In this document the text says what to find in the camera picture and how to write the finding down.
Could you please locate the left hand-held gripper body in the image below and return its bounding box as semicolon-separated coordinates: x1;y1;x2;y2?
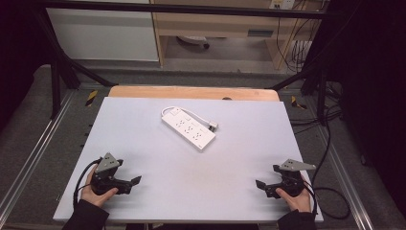
90;151;134;196

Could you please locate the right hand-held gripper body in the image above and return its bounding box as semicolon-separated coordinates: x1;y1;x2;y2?
272;158;317;199

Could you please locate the person's right hand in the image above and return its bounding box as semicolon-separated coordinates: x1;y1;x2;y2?
275;186;312;214

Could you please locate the person's left hand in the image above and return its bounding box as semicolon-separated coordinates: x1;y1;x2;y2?
79;165;120;208

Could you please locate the yellow black tape strip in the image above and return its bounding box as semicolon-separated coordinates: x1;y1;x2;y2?
290;95;308;110
84;89;99;107

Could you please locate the white power strip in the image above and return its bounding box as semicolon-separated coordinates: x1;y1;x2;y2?
161;107;216;152

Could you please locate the white cabinet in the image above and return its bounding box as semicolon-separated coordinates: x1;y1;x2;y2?
46;0;160;62

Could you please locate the white chair base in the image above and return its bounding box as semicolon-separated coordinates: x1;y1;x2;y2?
176;34;211;50

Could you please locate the light wooden desk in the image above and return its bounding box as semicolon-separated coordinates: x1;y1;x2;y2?
149;0;324;71

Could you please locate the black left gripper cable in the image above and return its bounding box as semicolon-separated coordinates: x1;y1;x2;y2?
72;158;103;209

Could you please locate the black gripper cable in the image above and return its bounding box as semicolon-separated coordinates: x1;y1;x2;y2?
302;121;351;220
72;158;103;209

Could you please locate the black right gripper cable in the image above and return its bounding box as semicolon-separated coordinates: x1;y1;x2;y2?
302;121;351;220

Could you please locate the aluminium rail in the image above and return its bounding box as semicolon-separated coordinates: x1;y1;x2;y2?
0;89;77;219
314;121;374;230

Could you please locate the white power strip cable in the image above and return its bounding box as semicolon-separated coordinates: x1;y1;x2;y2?
160;105;220;132

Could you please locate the black metal frame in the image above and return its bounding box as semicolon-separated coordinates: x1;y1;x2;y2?
32;0;343;120

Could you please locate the bundle of black cables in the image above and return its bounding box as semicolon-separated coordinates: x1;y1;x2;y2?
275;0;343;127

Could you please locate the white wall socket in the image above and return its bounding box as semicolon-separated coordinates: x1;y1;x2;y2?
269;0;296;11

